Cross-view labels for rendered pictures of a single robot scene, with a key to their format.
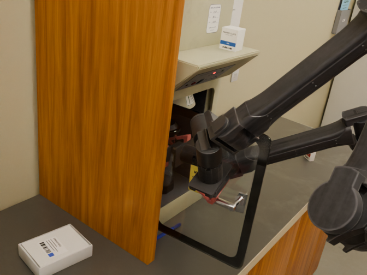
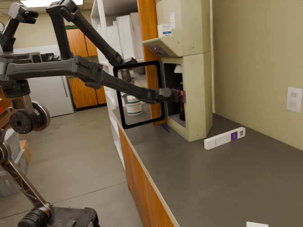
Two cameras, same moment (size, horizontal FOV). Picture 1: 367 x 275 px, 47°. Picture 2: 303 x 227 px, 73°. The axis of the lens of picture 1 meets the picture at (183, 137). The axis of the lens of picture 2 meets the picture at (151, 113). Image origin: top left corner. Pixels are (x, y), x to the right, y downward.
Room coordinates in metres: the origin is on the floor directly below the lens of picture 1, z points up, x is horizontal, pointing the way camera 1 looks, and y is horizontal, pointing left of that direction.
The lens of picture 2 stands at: (1.83, -1.02, 1.47)
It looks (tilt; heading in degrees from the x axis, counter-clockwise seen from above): 18 degrees down; 130
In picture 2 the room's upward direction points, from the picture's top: 7 degrees counter-clockwise
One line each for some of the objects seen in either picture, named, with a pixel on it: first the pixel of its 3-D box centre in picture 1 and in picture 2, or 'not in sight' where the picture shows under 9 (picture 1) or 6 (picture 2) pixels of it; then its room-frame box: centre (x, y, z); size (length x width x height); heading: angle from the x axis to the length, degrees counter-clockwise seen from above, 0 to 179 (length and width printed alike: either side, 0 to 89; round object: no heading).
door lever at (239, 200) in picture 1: (223, 198); not in sight; (0.90, -0.12, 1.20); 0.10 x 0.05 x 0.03; 62
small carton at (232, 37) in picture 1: (232, 38); (164, 30); (1.21, -0.10, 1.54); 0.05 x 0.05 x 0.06; 61
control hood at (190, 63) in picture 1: (212, 70); (160, 47); (1.14, -0.05, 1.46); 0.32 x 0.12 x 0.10; 146
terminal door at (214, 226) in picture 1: (202, 186); (140, 95); (0.96, -0.07, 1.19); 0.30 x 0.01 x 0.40; 62
